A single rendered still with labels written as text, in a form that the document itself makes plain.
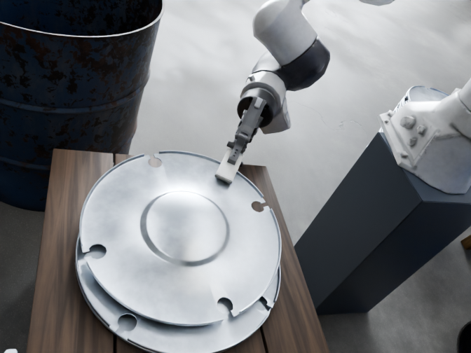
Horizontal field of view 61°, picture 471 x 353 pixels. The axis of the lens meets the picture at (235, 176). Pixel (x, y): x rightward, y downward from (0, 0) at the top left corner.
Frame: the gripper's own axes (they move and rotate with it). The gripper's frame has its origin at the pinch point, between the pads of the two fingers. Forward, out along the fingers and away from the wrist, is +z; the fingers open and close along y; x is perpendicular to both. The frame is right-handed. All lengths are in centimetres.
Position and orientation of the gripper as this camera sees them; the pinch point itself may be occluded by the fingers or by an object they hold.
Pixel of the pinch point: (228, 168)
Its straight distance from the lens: 68.2
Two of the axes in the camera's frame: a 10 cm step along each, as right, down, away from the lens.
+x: 9.1, 4.1, 0.0
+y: 2.8, -6.2, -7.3
